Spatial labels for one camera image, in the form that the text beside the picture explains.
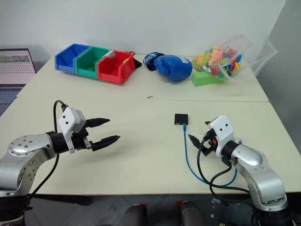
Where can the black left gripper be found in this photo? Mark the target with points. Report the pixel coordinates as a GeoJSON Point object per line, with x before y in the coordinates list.
{"type": "Point", "coordinates": [80, 141]}

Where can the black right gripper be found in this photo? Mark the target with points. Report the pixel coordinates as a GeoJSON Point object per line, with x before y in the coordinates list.
{"type": "Point", "coordinates": [210, 143]}

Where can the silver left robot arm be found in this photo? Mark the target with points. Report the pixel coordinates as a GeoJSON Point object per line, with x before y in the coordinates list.
{"type": "Point", "coordinates": [26, 150]}

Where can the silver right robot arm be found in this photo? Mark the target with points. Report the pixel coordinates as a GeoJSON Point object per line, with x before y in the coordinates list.
{"type": "Point", "coordinates": [261, 169]}

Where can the small black adapter box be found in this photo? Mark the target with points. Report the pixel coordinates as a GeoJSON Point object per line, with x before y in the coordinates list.
{"type": "Point", "coordinates": [181, 118]}

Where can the green wedge block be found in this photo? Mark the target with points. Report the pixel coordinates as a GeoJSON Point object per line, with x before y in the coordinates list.
{"type": "Point", "coordinates": [203, 80]}

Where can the red plastic storage bin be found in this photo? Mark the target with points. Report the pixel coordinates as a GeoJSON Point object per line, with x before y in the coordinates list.
{"type": "Point", "coordinates": [110, 70]}

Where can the blue boxing glove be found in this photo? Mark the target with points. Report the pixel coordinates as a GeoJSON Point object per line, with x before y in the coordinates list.
{"type": "Point", "coordinates": [171, 67]}

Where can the green plastic storage bin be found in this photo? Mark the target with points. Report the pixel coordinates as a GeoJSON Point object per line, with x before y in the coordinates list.
{"type": "Point", "coordinates": [85, 60]}

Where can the clear bag of colourful blocks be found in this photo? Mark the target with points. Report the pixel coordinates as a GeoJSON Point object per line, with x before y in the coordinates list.
{"type": "Point", "coordinates": [218, 58]}

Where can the small clear plastic packet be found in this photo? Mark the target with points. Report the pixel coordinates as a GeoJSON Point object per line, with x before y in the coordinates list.
{"type": "Point", "coordinates": [110, 54]}

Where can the blue plastic storage bin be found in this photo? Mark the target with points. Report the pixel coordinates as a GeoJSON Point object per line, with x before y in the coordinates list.
{"type": "Point", "coordinates": [64, 58]}

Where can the dark rounded shape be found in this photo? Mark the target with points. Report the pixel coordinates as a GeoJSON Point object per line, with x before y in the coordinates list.
{"type": "Point", "coordinates": [192, 214]}
{"type": "Point", "coordinates": [136, 215]}

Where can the open laptop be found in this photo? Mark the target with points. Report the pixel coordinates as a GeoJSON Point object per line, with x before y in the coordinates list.
{"type": "Point", "coordinates": [14, 66]}

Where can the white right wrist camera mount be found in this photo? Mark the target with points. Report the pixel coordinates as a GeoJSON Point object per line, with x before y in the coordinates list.
{"type": "Point", "coordinates": [223, 131]}

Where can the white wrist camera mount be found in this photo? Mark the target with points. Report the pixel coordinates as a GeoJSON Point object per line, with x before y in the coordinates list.
{"type": "Point", "coordinates": [68, 118]}
{"type": "Point", "coordinates": [223, 131]}

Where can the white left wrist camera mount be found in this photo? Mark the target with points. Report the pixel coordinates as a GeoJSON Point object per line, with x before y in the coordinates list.
{"type": "Point", "coordinates": [68, 118]}

